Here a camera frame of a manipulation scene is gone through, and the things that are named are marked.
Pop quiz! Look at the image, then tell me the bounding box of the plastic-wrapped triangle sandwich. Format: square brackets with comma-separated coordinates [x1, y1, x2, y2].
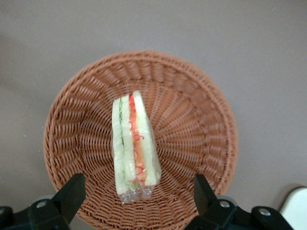
[112, 90, 162, 204]

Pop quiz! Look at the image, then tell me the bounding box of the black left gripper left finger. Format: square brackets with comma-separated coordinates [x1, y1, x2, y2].
[27, 172, 86, 230]

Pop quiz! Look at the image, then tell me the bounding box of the beige plastic tray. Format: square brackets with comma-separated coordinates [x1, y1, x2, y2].
[279, 186, 307, 230]

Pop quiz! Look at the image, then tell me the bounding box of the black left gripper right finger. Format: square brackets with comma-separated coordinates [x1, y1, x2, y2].
[184, 174, 238, 230]

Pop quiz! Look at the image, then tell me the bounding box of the round brown wicker basket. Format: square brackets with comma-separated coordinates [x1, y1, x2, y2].
[43, 49, 237, 230]

